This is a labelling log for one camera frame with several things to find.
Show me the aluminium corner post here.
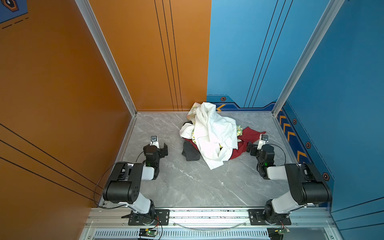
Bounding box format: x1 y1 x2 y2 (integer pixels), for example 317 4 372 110
75 0 137 117
272 0 345 117

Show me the right aluminium corner post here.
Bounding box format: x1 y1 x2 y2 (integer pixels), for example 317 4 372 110
272 0 345 117

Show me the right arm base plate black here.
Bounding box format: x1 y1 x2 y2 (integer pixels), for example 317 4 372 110
248 209 292 226

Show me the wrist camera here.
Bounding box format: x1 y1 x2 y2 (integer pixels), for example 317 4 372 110
257 134 269 150
150 136 160 149

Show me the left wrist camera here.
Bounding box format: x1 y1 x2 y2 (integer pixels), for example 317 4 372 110
150 136 160 149

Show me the lemon print cloth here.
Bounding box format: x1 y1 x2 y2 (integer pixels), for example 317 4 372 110
237 125 243 142

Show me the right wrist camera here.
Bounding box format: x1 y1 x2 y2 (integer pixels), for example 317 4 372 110
257 134 269 150

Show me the left green circuit board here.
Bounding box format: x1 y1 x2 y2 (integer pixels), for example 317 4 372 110
138 229 158 239

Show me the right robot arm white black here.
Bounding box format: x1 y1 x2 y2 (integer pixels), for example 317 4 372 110
247 144 332 225

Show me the dark grey cloth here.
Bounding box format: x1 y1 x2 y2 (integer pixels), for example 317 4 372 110
182 141 201 161

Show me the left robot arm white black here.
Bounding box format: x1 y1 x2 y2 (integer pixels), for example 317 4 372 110
103 143 168 226

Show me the dark red cloth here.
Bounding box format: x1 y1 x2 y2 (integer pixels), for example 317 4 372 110
184 127 266 160

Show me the pastel floral cloth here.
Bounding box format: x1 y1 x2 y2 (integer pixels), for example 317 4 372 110
187 102 201 124

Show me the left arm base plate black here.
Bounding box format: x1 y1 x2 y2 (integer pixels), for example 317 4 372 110
128 209 170 226

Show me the left aluminium corner post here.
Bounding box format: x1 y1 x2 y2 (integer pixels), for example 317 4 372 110
75 0 137 117

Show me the right circuit board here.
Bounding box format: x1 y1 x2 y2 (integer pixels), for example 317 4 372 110
267 228 291 240

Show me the white cloth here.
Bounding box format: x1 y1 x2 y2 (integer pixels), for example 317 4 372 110
180 102 238 170

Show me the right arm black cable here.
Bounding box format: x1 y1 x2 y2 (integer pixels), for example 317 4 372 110
267 143 287 166

